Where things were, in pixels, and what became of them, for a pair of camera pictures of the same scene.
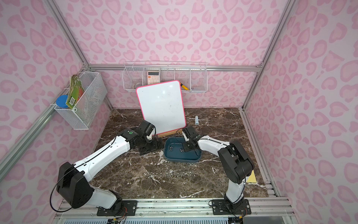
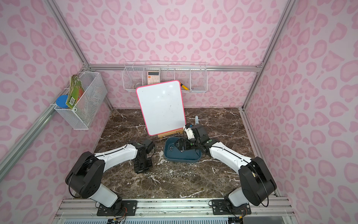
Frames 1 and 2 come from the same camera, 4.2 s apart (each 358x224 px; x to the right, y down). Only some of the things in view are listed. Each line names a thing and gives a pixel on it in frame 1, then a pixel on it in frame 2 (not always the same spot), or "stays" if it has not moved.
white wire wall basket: [192, 75] stays
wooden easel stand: [173, 133] stays
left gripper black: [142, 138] to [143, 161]
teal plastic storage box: [174, 151] stays
